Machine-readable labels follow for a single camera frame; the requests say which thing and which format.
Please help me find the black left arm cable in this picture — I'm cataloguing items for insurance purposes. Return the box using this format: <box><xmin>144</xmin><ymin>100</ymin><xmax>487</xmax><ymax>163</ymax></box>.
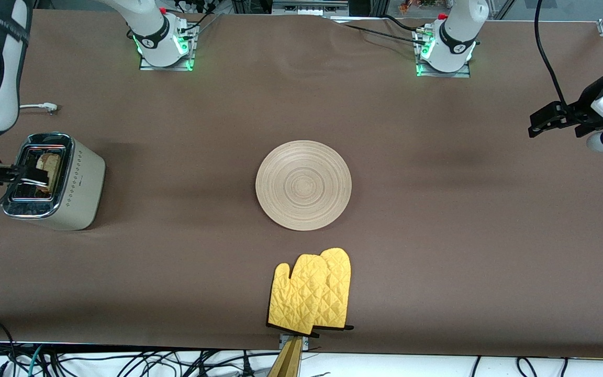
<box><xmin>534</xmin><ymin>0</ymin><xmax>566</xmax><ymax>106</ymax></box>

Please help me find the wooden stand with bracket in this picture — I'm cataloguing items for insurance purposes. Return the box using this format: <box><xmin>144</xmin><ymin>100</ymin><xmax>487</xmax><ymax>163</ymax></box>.
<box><xmin>267</xmin><ymin>334</ymin><xmax>310</xmax><ymax>377</ymax></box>

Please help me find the round wooden plate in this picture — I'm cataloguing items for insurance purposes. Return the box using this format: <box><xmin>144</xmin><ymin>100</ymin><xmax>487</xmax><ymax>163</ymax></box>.
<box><xmin>255</xmin><ymin>140</ymin><xmax>352</xmax><ymax>231</ymax></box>

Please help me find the slice of brown bread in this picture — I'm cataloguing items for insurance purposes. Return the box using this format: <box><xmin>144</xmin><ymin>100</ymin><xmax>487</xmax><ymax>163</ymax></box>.
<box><xmin>36</xmin><ymin>152</ymin><xmax>63</xmax><ymax>198</ymax></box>

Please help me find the yellow quilted oven mitt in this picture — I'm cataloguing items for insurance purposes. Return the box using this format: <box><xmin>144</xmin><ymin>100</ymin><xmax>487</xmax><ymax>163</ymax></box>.
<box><xmin>267</xmin><ymin>254</ymin><xmax>329</xmax><ymax>336</ymax></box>
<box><xmin>312</xmin><ymin>248</ymin><xmax>354</xmax><ymax>331</ymax></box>

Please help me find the cream and chrome toaster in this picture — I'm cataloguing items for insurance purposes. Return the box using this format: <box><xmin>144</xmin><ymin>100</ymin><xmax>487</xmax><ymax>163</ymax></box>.
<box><xmin>2</xmin><ymin>132</ymin><xmax>106</xmax><ymax>231</ymax></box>

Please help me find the brown table cover sheet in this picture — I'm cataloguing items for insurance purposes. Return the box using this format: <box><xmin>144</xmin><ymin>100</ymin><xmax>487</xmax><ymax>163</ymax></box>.
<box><xmin>0</xmin><ymin>8</ymin><xmax>603</xmax><ymax>359</ymax></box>

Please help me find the white toaster power cable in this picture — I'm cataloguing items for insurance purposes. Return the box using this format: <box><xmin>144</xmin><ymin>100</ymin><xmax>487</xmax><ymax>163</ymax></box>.
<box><xmin>19</xmin><ymin>103</ymin><xmax>59</xmax><ymax>115</ymax></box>

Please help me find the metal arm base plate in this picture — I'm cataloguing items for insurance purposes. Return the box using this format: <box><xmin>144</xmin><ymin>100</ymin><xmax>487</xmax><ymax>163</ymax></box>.
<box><xmin>139</xmin><ymin>24</ymin><xmax>197</xmax><ymax>71</ymax></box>
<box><xmin>416</xmin><ymin>29</ymin><xmax>471</xmax><ymax>78</ymax></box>

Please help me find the teal cable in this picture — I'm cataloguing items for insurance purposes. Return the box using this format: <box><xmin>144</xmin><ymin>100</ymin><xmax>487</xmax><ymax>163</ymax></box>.
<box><xmin>26</xmin><ymin>345</ymin><xmax>46</xmax><ymax>377</ymax></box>

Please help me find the grey metal box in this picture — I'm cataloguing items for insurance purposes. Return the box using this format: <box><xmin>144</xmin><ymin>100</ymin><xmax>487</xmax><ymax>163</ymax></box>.
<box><xmin>272</xmin><ymin>0</ymin><xmax>349</xmax><ymax>16</ymax></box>

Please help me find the thin black base cable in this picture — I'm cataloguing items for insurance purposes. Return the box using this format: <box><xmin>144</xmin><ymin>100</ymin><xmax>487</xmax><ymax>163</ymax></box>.
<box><xmin>343</xmin><ymin>15</ymin><xmax>428</xmax><ymax>45</ymax></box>

